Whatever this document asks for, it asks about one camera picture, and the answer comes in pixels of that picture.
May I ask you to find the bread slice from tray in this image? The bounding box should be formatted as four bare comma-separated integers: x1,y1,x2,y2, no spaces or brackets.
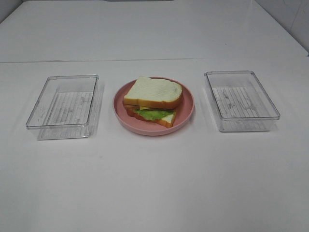
125,105,176,128

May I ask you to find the pink round plate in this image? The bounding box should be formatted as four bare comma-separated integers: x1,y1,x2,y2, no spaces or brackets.
113,81,195,136

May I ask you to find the clear left plastic tray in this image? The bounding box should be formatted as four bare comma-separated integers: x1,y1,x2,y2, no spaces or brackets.
26,74,101,140

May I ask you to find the yellow cheese slice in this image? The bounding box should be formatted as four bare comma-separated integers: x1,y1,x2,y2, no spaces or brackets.
137,106,155,110

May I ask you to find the clear right plastic tray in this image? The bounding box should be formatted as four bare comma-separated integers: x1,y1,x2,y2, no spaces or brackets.
204,71,281,132

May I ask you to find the green lettuce leaf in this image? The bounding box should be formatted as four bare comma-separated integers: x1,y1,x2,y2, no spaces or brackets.
133,110,176,121

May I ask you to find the pink bacon strip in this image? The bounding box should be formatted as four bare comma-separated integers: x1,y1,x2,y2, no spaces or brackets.
124,104,140,111

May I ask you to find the clear plastic tray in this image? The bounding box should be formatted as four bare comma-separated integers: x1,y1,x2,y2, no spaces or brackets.
26,74,101,140
204,71,281,132

